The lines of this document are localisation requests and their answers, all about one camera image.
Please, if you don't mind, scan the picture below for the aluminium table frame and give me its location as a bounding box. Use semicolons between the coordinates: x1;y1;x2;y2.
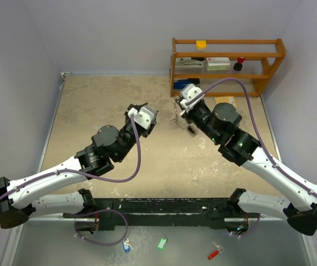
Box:
2;76;317;265

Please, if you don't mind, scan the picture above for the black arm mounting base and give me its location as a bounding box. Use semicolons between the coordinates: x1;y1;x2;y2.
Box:
63;197;260;232

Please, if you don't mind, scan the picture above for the brown envelope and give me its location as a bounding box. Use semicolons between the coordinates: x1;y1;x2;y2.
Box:
214;96;237;108

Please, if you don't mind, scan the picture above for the grey stapler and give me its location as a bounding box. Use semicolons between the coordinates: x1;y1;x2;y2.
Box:
175;57;205;68

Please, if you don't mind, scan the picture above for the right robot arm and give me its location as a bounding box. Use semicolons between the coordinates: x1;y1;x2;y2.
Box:
175;97;317;236

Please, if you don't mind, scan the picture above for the red and black stamp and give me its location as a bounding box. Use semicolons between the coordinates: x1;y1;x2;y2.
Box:
233;57;246;71

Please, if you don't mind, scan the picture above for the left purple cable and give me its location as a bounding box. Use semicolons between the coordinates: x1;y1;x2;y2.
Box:
0;115;142;246

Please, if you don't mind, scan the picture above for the blue stapler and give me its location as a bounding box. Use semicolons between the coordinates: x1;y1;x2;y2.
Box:
173;78;200;90

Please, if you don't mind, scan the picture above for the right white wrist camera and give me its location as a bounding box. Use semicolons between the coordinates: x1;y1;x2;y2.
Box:
178;84;203;110

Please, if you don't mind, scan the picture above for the wooden shelf rack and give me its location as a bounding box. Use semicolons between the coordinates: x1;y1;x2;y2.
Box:
170;38;287;96

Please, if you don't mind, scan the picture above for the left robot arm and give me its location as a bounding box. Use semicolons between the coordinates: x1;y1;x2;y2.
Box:
0;103;159;229

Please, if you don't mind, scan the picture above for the white and red box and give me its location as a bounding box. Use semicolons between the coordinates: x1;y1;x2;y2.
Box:
205;57;231;71

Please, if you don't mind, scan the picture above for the green key tag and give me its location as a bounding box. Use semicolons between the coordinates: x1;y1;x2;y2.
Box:
157;236;167;251

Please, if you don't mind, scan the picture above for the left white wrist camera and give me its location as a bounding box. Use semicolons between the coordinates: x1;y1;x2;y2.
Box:
128;105;158;130

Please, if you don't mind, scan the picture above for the key with red tag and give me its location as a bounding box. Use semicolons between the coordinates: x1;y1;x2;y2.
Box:
207;242;224;260

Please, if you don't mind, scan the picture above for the yellow box on shelf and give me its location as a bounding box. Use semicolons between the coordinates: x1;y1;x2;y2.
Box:
196;40;207;50

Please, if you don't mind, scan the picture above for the large metal keyring with clips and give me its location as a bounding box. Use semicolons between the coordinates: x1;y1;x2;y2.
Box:
169;100;184;127

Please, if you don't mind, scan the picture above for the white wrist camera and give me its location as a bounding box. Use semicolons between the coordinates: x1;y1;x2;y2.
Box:
178;84;203;110
128;105;158;130

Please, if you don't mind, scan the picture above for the key with blue tag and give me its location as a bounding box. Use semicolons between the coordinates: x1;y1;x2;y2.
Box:
122;238;134;253

